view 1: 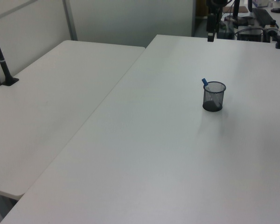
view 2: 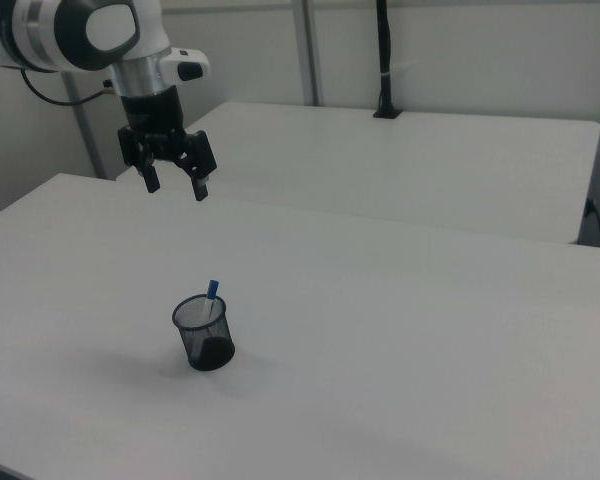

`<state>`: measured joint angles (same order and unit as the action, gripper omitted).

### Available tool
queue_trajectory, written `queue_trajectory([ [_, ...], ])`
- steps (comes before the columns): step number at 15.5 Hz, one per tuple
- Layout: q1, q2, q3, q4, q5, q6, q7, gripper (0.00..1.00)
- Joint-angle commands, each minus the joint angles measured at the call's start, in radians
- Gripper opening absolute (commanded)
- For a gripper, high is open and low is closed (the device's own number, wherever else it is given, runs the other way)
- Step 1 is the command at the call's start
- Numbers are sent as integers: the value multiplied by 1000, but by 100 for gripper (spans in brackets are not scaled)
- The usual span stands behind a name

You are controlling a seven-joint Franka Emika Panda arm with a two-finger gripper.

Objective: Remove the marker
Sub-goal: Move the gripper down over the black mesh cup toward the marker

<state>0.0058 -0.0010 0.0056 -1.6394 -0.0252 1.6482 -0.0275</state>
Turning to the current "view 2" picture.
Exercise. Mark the white side table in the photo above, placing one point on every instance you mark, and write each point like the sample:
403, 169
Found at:
380, 165

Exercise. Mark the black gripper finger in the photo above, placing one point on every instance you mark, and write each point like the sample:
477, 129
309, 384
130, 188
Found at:
150, 175
200, 165

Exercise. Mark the grey partition frame post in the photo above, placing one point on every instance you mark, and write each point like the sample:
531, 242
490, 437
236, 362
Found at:
312, 50

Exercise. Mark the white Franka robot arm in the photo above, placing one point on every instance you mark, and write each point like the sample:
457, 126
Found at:
40, 30

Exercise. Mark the white marker with blue cap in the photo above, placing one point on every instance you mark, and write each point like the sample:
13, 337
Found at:
212, 289

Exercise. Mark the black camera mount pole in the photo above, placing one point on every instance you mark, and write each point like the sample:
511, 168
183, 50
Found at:
384, 50

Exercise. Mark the black mesh pen cup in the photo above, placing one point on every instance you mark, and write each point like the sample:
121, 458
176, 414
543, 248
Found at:
215, 352

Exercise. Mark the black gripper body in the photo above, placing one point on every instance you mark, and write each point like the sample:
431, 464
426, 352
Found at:
152, 112

